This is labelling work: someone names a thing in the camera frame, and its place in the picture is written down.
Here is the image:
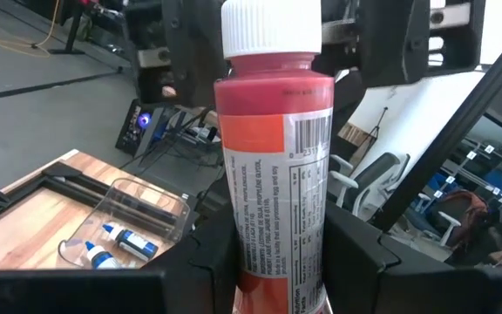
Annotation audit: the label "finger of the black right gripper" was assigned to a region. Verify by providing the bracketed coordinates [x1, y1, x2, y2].
[163, 0, 230, 106]
[357, 0, 431, 87]

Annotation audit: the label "dark blue glue bottle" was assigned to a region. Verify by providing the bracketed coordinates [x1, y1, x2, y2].
[101, 222, 159, 263]

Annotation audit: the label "black box purple light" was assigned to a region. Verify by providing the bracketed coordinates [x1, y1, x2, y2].
[114, 98, 165, 157]

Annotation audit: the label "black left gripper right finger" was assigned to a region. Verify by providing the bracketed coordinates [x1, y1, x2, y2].
[322, 202, 502, 314]

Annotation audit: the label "reddish brown cloth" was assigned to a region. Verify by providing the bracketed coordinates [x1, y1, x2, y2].
[442, 189, 492, 245]

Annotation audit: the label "blue-capped white bottle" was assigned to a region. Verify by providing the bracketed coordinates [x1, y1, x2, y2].
[84, 240, 124, 270]

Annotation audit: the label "tangled black cables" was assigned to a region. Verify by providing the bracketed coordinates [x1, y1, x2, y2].
[146, 106, 226, 169]

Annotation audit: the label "red bottle white cap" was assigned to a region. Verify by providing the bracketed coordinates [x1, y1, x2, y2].
[214, 0, 336, 314]

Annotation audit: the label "white board panel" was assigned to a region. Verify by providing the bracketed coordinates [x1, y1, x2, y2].
[349, 69, 487, 206]

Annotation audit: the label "clear plastic tray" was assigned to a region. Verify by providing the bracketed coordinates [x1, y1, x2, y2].
[58, 176, 191, 270]

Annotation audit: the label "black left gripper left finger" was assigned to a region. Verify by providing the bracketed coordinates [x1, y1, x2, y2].
[0, 204, 240, 314]

